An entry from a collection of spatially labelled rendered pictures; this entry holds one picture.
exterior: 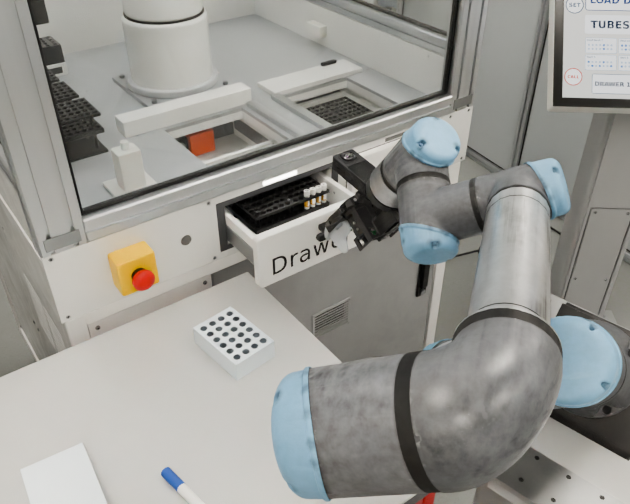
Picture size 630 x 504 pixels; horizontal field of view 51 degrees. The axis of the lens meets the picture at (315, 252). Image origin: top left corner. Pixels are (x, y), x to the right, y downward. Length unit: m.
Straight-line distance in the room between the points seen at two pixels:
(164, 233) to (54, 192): 0.22
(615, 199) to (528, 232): 1.24
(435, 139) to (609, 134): 0.99
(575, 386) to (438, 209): 0.28
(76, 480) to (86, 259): 0.39
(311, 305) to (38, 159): 0.77
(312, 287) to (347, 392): 1.02
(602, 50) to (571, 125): 1.23
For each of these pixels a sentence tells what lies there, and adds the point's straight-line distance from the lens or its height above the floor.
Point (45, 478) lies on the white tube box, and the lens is 1.02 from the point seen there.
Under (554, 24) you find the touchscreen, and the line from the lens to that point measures 1.72.
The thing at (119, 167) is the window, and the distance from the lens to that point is 1.16.
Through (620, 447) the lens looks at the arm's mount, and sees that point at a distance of 1.14.
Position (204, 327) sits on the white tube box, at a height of 0.79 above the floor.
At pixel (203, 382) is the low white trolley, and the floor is 0.76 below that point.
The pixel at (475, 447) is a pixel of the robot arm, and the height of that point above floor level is 1.19.
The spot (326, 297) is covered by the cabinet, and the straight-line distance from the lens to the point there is 1.62.
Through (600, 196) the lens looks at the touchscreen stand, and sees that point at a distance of 1.95.
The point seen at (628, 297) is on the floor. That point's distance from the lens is 2.72.
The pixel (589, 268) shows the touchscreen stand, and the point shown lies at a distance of 2.09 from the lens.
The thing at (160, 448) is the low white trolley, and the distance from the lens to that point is 1.08.
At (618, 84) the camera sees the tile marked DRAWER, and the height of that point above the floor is 1.00.
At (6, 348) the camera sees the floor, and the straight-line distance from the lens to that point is 2.49.
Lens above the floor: 1.60
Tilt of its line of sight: 37 degrees down
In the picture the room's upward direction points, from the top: straight up
